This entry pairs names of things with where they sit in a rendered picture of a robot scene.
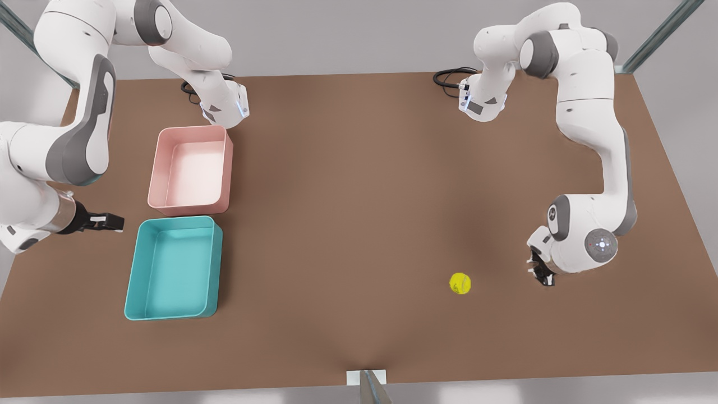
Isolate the teal rectangular plastic tray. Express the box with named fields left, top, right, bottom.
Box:
left=124, top=215, right=224, bottom=322

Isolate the pink rectangular plastic tray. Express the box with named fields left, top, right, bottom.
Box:
left=147, top=125, right=234, bottom=217

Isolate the black cable loop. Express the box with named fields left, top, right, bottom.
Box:
left=181, top=73, right=237, bottom=105
left=433, top=67, right=479, bottom=99

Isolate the silver frame post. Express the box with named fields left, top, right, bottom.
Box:
left=346, top=369, right=394, bottom=404
left=614, top=0, right=706, bottom=75
left=0, top=6, right=80, bottom=90

